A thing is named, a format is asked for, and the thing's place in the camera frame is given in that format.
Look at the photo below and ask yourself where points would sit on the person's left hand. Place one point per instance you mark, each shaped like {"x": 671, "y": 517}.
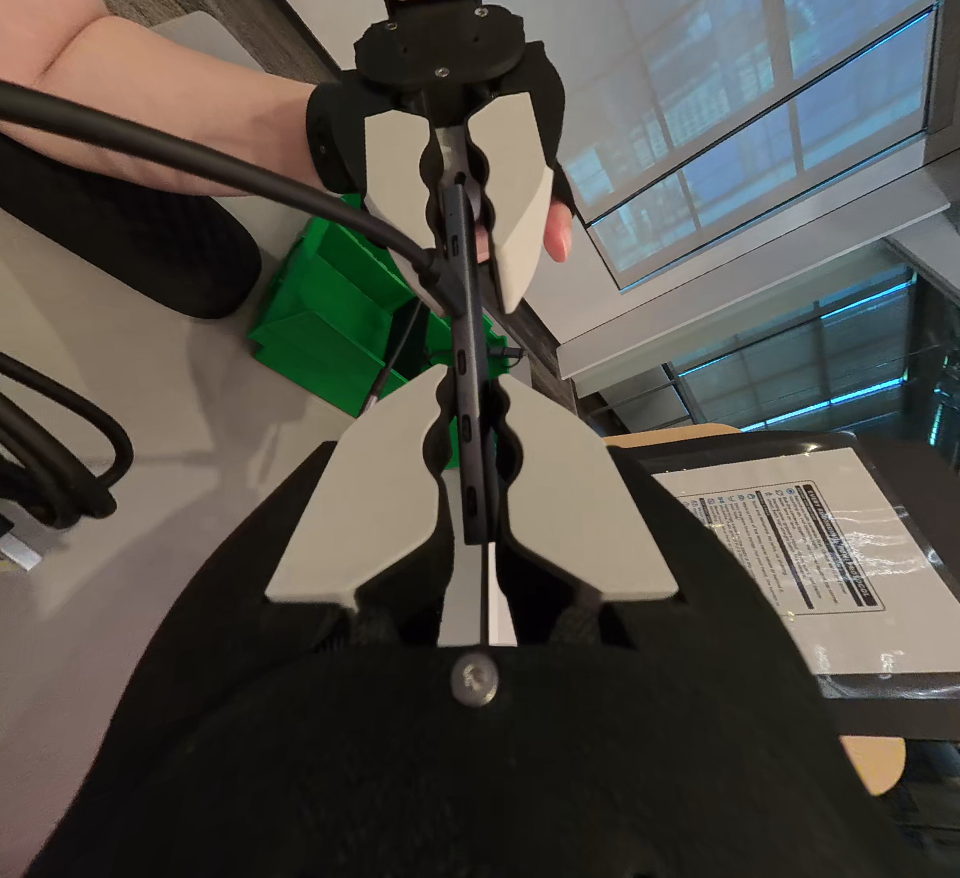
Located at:
{"x": 559, "y": 237}

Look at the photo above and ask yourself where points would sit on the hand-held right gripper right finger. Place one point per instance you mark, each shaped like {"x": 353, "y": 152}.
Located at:
{"x": 585, "y": 510}

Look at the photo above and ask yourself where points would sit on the small white adapter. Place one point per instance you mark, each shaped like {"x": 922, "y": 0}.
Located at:
{"x": 19, "y": 544}

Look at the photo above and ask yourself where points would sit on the black mesh chair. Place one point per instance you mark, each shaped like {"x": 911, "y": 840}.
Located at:
{"x": 150, "y": 240}

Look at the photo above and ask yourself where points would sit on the laminated paper sheet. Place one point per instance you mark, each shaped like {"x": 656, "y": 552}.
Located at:
{"x": 825, "y": 518}

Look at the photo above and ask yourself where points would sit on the grey usb hub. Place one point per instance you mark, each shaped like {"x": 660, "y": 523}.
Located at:
{"x": 471, "y": 398}

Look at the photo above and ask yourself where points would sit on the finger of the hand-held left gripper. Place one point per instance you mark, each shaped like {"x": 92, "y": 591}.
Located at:
{"x": 521, "y": 195}
{"x": 394, "y": 165}

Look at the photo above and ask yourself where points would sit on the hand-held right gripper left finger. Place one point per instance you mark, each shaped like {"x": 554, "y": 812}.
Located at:
{"x": 360, "y": 510}

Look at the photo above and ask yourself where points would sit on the person's left forearm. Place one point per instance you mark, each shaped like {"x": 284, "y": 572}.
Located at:
{"x": 187, "y": 83}

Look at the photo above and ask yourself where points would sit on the large glass window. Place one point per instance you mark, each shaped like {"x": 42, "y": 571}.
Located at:
{"x": 712, "y": 30}

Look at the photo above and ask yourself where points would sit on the green plastic bin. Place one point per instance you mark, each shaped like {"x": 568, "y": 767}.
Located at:
{"x": 322, "y": 293}

